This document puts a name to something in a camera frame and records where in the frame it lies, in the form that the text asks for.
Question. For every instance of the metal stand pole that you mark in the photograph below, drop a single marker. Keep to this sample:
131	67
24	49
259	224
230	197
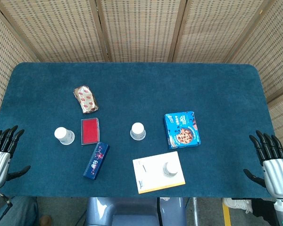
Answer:
195	212

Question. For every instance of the blue jeans leg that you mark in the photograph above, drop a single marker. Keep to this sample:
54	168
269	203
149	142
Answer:
19	212

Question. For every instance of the white paper cup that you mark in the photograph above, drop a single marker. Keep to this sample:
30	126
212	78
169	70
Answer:
138	131
169	169

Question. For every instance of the black cloth bundle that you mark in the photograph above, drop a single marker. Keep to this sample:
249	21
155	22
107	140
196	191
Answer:
263	208

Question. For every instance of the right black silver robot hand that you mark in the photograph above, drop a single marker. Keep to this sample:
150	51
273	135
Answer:
278	176

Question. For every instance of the blue chocolate cookie box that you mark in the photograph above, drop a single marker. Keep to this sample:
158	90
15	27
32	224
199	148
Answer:
182	130

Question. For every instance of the white notebook yellow edge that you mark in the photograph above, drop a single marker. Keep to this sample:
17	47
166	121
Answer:
153	173

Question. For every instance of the red ink pad clear case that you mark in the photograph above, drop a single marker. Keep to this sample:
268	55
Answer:
90	131

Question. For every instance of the grey-blue robot torso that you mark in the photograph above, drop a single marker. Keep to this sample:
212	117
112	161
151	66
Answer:
132	212

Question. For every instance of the dark blue long carton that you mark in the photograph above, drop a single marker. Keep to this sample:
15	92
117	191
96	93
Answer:
96	160

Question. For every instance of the white sneaker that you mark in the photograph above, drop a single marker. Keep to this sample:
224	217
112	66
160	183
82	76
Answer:
235	203

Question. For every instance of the brown shoe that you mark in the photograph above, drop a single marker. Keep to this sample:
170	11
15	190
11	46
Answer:
46	221

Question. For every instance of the gold foil snack wrapper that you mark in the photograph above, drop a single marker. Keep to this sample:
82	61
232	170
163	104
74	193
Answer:
86	99

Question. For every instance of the white cup blue flower print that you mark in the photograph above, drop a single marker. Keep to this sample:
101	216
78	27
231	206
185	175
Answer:
64	135

